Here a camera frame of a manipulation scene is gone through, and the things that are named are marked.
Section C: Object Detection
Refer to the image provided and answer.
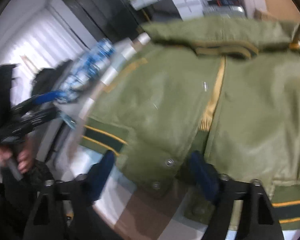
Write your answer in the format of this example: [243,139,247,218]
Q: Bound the green varsity jacket mustard sleeves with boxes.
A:
[80,16,300,230]

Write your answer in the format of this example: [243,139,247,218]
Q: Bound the person's left hand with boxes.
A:
[0,137,34,174]

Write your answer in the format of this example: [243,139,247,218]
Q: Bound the checkered bed sheet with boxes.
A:
[53,33,300,240]

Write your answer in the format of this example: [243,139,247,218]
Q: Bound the white window curtain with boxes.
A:
[0,6,87,75]

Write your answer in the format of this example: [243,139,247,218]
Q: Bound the black tall cabinet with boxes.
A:
[62,0,146,43]

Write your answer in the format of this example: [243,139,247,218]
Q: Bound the grey plastic storage crate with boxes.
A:
[203,0,246,17]

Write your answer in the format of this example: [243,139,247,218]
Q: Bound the wooden door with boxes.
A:
[261,0,300,23]

